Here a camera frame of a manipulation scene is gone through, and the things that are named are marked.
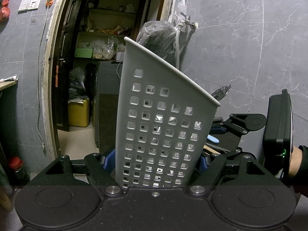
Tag grey water hose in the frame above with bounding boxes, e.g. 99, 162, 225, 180
174, 25, 184, 69

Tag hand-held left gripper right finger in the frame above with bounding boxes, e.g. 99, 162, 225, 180
186, 153, 284, 197

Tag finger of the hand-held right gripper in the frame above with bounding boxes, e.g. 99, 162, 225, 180
208, 113, 267, 137
226, 148, 252, 160

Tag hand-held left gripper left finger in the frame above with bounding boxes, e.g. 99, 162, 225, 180
31, 149, 125, 197

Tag red plastic bag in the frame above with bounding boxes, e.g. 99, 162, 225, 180
0, 0, 12, 22

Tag red capped dark bottle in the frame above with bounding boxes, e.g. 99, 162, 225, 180
7, 156, 30, 186

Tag dark grey cabinet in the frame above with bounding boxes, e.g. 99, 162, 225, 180
94, 61, 124, 95

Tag cream door frame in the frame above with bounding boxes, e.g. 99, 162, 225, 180
40, 0, 180, 158

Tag wooden storage shelf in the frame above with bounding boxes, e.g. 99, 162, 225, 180
77, 0, 145, 60

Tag black plastic bags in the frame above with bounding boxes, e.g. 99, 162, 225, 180
68, 67, 89, 101

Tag colourful snack packets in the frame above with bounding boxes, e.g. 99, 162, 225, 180
96, 25, 132, 36

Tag person's right forearm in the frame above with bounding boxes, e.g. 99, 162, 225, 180
286, 145, 308, 181

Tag wooden chopstick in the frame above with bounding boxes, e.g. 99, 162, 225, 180
204, 145, 220, 155

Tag dark wooden door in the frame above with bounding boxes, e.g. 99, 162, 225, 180
52, 0, 83, 133

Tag grey perforated plastic basket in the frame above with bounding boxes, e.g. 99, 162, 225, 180
115, 37, 221, 189

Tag white power cable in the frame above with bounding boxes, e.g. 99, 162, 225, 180
36, 5, 50, 156

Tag yellow jerry can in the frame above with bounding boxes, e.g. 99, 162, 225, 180
68, 97, 90, 127

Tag patterned steel spoon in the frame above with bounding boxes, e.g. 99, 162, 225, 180
211, 85, 232, 101

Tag clear bag of food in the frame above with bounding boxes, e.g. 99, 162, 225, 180
102, 37, 118, 59
92, 40, 105, 59

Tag green box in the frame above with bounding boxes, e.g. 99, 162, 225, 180
74, 48, 94, 59

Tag hanging grey plastic bag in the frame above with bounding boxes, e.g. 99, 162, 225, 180
136, 20, 178, 64

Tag wooden kitchen counter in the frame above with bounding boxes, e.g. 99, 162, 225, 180
0, 80, 18, 92

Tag yellow bottle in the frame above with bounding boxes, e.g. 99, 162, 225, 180
0, 183, 15, 212

